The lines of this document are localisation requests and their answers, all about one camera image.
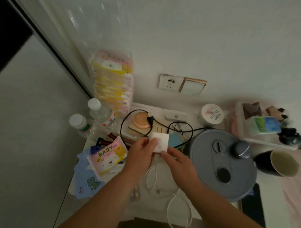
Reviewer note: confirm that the person's right hand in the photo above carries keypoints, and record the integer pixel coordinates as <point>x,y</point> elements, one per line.
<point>182,169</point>

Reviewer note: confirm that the person's left hand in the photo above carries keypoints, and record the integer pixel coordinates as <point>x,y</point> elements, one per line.
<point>137,157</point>

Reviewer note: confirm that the person's right thumb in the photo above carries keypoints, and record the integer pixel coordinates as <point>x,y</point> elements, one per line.
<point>166,157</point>

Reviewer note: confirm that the person's left thumb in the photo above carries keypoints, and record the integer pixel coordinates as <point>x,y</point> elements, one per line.
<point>154,144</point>

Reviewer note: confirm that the white charger adapter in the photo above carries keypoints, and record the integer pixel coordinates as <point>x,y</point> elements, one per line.
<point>162,141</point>

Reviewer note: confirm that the person's left forearm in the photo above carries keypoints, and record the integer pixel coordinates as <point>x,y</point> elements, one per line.
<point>103,202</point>

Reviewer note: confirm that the person's right forearm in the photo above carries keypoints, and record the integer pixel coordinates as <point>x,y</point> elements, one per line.
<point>216,206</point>

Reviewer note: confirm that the light blue card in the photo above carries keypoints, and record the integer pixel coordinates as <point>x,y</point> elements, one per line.
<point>174,141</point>

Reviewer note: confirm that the light wooden board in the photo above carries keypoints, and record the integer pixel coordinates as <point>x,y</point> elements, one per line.
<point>138,132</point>

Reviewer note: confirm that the round peach compact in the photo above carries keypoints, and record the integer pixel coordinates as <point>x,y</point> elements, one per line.
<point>140,120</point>

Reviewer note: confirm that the small white sensor light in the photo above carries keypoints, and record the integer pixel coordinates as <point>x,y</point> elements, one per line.
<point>176,116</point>

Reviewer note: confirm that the red black striped item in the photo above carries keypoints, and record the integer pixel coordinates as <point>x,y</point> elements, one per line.
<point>105,140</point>

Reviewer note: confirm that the pink bear tissue packet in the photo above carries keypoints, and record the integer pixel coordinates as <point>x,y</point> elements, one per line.
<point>105,158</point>

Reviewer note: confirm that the grey electric kettle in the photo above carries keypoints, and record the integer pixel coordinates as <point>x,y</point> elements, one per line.
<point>218,162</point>

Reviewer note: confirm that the clear white-capped water bottle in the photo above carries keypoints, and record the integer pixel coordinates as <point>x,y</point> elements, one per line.
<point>103,115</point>

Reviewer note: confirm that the white round cream jar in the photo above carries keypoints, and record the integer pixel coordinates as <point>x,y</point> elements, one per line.
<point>211,115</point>

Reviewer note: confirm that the stack of yellow tissue packets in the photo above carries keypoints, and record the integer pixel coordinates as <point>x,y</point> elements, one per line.
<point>111,84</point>

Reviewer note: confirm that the white-capped bottle green label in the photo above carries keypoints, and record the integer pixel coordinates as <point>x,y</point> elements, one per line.
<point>81,125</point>

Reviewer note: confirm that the blue dinosaur cloth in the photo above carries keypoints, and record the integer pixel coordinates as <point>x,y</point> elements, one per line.
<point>85,180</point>

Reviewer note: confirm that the white plastic tray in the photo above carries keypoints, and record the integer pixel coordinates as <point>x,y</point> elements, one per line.
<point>244,131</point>

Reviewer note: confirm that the brown packet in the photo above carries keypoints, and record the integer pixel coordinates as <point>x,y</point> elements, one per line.
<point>252,110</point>

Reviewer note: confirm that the black phone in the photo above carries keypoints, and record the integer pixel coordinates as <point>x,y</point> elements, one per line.
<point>254,206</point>

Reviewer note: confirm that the blue green tissue packet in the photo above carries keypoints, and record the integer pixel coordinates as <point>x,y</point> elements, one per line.
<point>265,125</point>

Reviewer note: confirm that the black cup white inside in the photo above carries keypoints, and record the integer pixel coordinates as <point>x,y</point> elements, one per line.
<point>279,163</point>

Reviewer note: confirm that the black round earphone case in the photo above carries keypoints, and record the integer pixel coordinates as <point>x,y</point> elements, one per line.
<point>289,137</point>

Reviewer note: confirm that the grey wardrobe sliding door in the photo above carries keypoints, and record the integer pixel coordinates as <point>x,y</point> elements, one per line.
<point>28,117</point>

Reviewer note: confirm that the clear plastic bag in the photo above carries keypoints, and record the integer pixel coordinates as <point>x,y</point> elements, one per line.
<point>94,28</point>

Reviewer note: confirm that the white wall socket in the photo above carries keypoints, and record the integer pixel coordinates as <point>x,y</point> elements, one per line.
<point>170,82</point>

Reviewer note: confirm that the gold-framed wall switch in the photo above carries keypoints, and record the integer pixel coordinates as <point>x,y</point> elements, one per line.
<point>192,86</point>

